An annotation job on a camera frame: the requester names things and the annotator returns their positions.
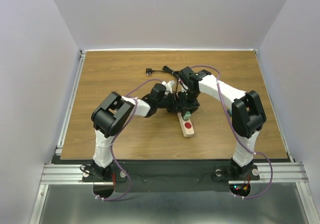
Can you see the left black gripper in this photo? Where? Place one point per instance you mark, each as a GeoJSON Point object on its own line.
{"type": "Point", "coordinates": [175, 104]}

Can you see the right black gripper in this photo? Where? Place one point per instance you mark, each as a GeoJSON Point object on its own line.
{"type": "Point", "coordinates": [191, 107]}

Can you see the green plug adapter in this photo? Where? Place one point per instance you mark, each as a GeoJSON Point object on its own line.
{"type": "Point", "coordinates": [187, 115]}

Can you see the white power strip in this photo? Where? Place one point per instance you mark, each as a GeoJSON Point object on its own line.
{"type": "Point", "coordinates": [186, 126]}

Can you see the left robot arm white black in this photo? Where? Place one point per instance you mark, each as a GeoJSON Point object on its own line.
{"type": "Point", "coordinates": [111, 116]}

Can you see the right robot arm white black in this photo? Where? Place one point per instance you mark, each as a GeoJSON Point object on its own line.
{"type": "Point", "coordinates": [244, 112]}

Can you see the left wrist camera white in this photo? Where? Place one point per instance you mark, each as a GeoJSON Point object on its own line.
{"type": "Point", "coordinates": [169, 85]}

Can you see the black wall plug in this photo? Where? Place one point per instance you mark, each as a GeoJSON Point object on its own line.
{"type": "Point", "coordinates": [148, 71]}

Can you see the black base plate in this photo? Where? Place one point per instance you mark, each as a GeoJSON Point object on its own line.
{"type": "Point", "coordinates": [164, 176]}

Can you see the aluminium frame rail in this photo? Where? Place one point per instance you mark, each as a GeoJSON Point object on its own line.
{"type": "Point", "coordinates": [61, 174]}

